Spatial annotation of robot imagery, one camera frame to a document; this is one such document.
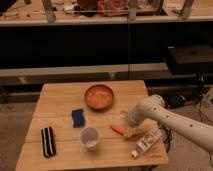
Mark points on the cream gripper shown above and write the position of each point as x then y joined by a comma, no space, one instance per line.
133,131

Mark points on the orange pepper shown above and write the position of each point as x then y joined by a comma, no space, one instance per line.
117,129

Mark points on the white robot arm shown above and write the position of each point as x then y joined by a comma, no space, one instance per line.
153,107

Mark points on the orange ceramic bowl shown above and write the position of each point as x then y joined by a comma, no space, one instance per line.
99,97

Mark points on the white plastic bottle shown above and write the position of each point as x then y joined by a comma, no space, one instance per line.
146,142

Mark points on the blue sponge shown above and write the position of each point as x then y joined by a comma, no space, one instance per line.
78,118

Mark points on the wooden table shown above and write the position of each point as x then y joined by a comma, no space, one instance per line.
54,107

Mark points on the black white striped cloth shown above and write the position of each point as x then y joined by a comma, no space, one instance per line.
48,142

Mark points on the black box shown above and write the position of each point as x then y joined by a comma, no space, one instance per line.
190,59

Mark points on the red object on shelf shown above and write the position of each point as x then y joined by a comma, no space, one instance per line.
112,7

